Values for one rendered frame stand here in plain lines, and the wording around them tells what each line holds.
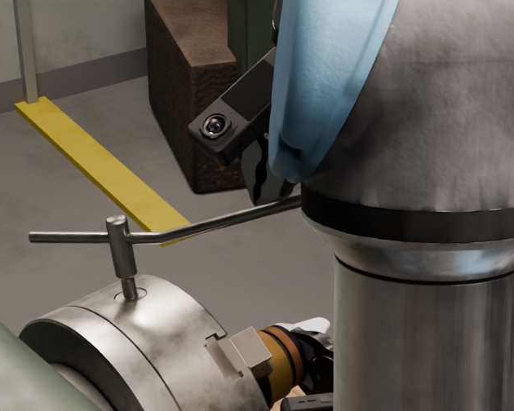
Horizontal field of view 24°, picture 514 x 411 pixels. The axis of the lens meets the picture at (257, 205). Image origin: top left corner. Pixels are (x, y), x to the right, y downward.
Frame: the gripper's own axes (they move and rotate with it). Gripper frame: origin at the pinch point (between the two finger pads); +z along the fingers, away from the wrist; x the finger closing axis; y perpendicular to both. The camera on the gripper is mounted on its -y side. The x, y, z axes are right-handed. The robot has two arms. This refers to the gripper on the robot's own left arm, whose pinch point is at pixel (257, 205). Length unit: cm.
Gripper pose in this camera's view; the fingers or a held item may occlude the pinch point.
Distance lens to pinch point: 115.0
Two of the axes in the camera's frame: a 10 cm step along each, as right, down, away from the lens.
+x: -6.4, -5.9, 4.9
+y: 7.5, -3.4, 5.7
